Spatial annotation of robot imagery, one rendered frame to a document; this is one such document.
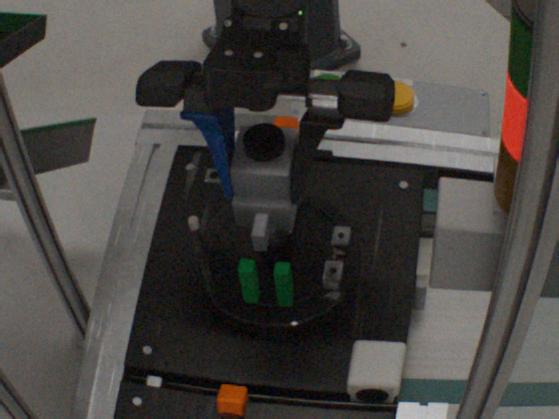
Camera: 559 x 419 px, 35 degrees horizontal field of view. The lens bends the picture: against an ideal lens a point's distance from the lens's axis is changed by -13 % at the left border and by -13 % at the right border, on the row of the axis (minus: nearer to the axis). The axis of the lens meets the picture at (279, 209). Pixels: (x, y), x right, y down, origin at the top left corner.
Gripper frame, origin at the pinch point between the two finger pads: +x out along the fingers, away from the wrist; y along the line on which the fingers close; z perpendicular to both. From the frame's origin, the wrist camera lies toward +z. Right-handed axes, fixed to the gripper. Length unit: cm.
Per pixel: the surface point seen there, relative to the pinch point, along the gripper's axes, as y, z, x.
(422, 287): 12.7, -9.6, 13.6
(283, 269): 1.5, -2.1, 9.7
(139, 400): -9.9, 2.9, 21.5
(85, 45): -34, -48, 0
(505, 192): 17.0, 18.7, -4.9
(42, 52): -40, -47, 1
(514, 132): 17.0, 21.7, -9.2
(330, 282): 4.8, -5.6, 12.0
